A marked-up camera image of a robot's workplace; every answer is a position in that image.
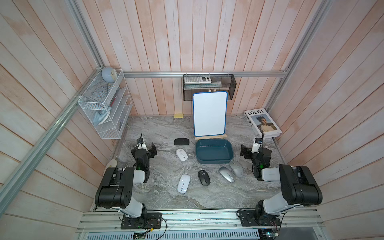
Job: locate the green circuit board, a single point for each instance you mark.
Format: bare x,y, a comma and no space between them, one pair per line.
267,234

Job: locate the silver mouse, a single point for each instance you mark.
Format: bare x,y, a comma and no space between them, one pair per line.
227,174

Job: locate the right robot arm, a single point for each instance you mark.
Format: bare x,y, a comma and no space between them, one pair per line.
298,188

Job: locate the teal storage box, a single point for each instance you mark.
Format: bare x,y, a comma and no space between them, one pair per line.
214,151

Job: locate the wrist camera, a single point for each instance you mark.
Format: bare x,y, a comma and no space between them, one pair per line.
141,144
256,145

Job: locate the white calculator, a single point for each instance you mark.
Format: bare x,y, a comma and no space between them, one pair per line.
194,80

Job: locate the slim white mouse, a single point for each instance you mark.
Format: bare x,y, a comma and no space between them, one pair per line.
183,184

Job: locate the black mesh wall basket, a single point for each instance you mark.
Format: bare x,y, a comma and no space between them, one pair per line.
220,83

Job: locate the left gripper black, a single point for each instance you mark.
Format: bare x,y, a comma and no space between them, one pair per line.
144,151

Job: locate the white wire shelf rack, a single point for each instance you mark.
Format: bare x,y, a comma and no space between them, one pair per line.
99,95

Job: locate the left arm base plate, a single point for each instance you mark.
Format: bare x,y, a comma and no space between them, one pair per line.
145,221

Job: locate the white tape roll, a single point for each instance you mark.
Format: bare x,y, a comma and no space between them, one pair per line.
112,164

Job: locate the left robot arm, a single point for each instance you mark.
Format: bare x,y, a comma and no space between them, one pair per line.
116,191

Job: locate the flat black mouse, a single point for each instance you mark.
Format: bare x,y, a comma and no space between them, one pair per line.
181,142

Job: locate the black rounded mouse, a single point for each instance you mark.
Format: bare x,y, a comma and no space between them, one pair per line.
204,178

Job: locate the white item in rack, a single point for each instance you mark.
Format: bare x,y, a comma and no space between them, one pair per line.
101,116

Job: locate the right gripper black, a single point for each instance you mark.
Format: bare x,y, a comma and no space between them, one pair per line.
252,153

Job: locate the white mouse with logo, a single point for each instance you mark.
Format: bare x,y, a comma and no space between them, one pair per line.
181,154

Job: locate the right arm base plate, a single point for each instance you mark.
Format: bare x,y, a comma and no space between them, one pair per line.
257,218

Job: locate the aluminium front rail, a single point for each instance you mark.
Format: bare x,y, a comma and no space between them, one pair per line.
107,221

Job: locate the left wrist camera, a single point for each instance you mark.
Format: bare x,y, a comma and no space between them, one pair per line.
141,144

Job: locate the Loewe book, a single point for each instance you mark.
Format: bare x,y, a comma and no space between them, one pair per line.
262,123

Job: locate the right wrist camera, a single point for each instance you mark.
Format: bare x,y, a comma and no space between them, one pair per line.
256,145

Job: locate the blue framed whiteboard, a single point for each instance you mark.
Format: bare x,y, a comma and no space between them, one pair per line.
210,113

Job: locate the light grey mouse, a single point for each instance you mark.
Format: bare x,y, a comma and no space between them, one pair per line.
237,169

